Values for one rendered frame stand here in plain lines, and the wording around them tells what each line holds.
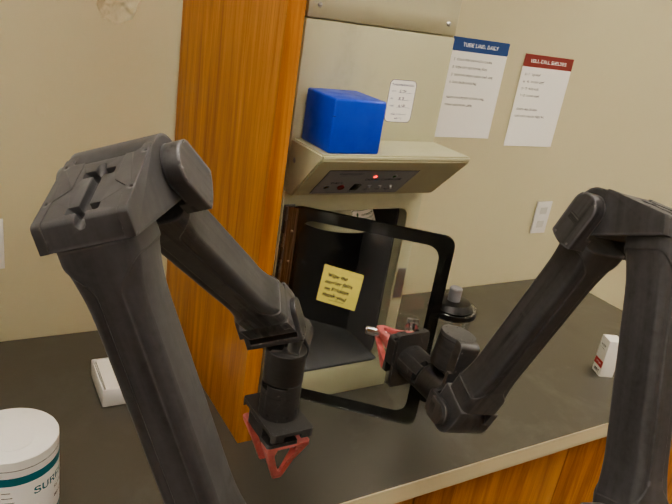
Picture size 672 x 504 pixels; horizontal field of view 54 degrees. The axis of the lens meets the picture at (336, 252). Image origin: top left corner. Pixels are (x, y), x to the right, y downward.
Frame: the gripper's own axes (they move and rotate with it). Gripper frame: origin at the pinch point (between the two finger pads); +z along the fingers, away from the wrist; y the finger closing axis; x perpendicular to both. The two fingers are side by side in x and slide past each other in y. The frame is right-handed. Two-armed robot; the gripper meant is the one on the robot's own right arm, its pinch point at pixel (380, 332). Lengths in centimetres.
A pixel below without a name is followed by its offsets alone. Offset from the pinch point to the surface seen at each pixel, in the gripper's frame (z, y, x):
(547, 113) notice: 62, 30, -97
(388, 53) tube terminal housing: 19, 46, -4
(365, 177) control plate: 11.2, 25.8, 1.8
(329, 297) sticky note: 10.4, 2.4, 5.5
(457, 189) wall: 62, 5, -67
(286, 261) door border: 16.4, 7.7, 12.4
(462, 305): 8.8, -2.2, -27.3
